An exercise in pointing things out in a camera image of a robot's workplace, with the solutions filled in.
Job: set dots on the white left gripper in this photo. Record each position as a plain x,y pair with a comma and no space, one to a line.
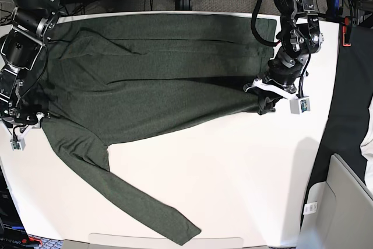
267,97

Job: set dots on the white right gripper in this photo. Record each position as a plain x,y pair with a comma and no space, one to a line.
21,127

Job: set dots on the dark green long-sleeve shirt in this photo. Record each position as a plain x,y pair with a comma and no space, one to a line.
121,79

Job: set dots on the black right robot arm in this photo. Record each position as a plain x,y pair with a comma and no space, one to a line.
32,20

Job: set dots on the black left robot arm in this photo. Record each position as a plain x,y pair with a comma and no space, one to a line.
299,37

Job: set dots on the dark grey cloth sheet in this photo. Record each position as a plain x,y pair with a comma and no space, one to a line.
348,118

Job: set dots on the black box with orange print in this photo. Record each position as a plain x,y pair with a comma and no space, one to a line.
13,234

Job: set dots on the white cloth pile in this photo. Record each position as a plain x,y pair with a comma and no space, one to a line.
366,151

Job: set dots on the white barcode label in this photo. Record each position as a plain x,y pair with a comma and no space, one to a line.
310,208

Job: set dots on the red clamp on table edge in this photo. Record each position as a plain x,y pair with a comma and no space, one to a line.
346,31

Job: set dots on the grey plastic bin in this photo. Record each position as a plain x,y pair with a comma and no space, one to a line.
344,214

